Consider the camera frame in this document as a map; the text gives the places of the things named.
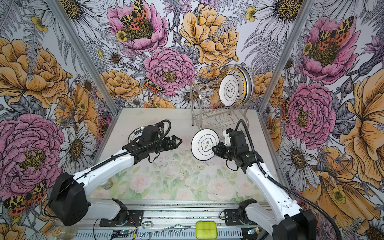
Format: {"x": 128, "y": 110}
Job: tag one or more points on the metal wire hook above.
{"x": 173, "y": 231}

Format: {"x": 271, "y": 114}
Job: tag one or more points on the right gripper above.
{"x": 219, "y": 148}

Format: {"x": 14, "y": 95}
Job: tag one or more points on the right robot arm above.
{"x": 286, "y": 220}

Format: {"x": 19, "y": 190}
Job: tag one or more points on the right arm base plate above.
{"x": 232, "y": 217}

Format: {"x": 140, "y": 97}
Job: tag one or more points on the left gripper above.
{"x": 168, "y": 146}

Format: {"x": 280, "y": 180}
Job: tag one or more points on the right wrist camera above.
{"x": 227, "y": 139}

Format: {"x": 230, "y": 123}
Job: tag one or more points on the large dark rimmed plate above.
{"x": 249, "y": 84}

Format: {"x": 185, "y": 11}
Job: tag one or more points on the small circuit board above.
{"x": 124, "y": 233}

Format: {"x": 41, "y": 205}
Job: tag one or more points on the green square button box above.
{"x": 206, "y": 230}

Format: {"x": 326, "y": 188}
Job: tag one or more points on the small white bottle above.
{"x": 108, "y": 184}

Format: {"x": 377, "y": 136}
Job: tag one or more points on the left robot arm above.
{"x": 70, "y": 200}

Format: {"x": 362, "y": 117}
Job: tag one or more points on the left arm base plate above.
{"x": 129, "y": 218}

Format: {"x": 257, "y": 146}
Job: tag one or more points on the aluminium front rail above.
{"x": 161, "y": 215}

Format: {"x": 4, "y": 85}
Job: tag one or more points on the white plate black emblem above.
{"x": 202, "y": 144}

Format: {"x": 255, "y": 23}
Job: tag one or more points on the yellow patterned plate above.
{"x": 240, "y": 76}

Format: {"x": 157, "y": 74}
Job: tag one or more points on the metal wire dish rack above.
{"x": 207, "y": 112}

